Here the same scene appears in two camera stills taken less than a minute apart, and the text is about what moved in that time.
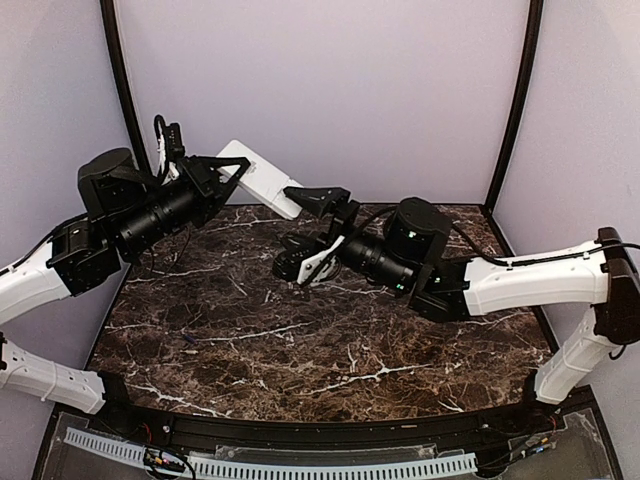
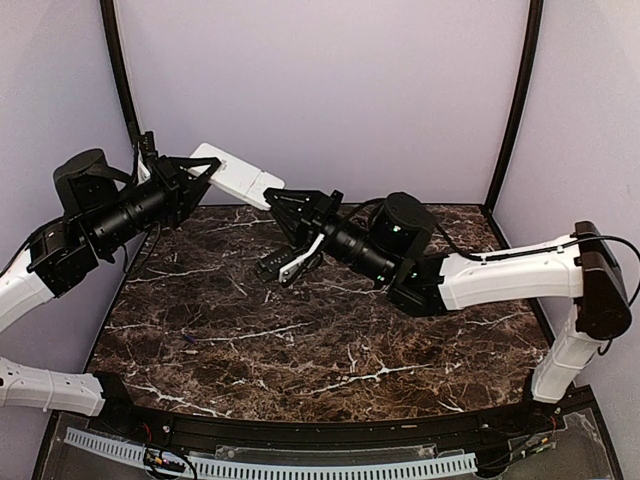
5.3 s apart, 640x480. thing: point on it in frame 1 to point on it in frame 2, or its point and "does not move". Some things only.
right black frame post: [525, 91] does not move
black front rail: [428, 432] does not move
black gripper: [173, 141] to [148, 146]
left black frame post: [111, 27] does not move
